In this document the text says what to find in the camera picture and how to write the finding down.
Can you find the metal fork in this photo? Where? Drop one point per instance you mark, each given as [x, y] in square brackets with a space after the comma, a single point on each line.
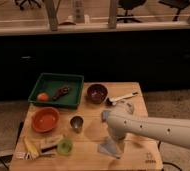
[28, 156]

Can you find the dark maroon bowl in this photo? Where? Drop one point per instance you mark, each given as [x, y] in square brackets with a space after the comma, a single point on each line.
[96, 93]

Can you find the office chair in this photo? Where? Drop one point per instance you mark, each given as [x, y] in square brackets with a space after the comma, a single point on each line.
[22, 4]
[129, 5]
[178, 4]

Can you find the office chair left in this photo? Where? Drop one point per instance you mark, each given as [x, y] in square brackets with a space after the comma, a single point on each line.
[22, 4]

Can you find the yellow corn toy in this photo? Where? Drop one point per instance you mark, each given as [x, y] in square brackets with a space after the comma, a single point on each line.
[31, 148]

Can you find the wooden post left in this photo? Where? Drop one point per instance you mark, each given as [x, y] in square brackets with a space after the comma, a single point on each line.
[51, 13]

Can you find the office chair middle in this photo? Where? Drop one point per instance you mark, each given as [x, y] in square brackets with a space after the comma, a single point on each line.
[129, 5]

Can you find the white handled brush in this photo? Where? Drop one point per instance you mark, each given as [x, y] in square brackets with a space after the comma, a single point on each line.
[114, 100]

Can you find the wooden handled utensil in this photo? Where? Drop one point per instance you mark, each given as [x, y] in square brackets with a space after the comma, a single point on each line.
[50, 142]

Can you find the grey blue towel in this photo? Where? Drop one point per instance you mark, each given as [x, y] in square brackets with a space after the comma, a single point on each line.
[110, 147]

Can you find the orange fruit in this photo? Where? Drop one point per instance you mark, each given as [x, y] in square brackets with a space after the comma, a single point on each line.
[43, 97]

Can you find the wooden post middle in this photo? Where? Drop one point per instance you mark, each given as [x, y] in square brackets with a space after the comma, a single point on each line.
[112, 20]

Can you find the wooden post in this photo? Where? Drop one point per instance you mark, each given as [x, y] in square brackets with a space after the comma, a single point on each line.
[51, 13]
[112, 20]

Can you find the blue sponge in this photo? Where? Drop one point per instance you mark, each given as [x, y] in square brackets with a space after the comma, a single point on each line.
[105, 115]

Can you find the red orange bowl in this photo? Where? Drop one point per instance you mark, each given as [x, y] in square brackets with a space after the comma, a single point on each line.
[45, 119]

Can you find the small metal cup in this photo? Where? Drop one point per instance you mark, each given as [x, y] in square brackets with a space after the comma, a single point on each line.
[77, 123]

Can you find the office chair right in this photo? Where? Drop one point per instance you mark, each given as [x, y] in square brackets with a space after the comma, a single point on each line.
[178, 4]

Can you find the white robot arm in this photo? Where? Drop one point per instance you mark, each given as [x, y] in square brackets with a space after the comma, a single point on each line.
[121, 121]

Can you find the green plastic cup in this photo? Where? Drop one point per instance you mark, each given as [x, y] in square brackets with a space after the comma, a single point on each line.
[65, 146]

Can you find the green plastic tray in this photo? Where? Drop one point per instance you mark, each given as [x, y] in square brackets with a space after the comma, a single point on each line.
[51, 83]

